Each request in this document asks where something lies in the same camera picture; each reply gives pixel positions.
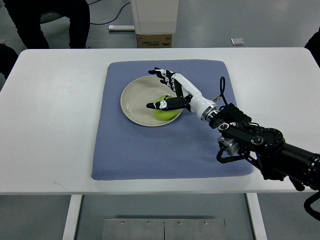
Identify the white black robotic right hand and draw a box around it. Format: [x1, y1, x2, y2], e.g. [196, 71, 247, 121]
[146, 67, 219, 122]

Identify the green pear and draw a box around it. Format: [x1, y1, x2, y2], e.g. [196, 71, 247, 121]
[153, 95, 179, 121]

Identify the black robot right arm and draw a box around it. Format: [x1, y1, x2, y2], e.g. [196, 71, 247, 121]
[205, 103, 320, 220]

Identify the beige round plate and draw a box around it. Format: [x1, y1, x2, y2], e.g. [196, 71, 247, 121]
[120, 76, 182, 127]

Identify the small grey floor plate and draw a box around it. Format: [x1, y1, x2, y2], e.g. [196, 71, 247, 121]
[230, 37, 245, 46]

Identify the blue textured mat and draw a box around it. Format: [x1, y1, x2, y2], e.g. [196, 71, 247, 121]
[91, 59, 253, 180]

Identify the brown cardboard box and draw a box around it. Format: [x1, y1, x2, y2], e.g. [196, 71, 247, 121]
[136, 34, 172, 49]

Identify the dark object at right edge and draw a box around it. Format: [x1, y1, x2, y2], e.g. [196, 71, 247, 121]
[304, 30, 320, 66]

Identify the dark object at edge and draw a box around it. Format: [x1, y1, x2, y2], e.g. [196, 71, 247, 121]
[0, 43, 18, 79]
[304, 30, 320, 66]

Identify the right white table leg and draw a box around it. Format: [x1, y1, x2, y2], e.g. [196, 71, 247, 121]
[245, 193, 268, 240]

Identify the white table leg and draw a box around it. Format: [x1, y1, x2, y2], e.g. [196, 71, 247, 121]
[62, 194, 83, 240]
[245, 193, 268, 240]

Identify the left white table leg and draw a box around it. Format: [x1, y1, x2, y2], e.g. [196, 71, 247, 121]
[62, 194, 83, 240]

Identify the seated person in black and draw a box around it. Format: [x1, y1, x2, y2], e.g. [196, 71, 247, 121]
[3, 0, 91, 50]

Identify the dark object at left edge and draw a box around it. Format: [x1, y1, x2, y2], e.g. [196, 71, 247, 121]
[0, 43, 18, 79]

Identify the white pedestal column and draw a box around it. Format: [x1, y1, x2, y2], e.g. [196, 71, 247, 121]
[130, 0, 179, 35]

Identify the silver floor rail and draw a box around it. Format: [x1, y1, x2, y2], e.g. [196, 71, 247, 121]
[108, 25, 135, 32]

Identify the black floor cable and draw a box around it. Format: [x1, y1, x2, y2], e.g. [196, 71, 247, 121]
[87, 0, 131, 26]

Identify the metal base plate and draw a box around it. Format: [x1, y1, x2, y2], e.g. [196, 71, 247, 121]
[101, 218, 228, 240]

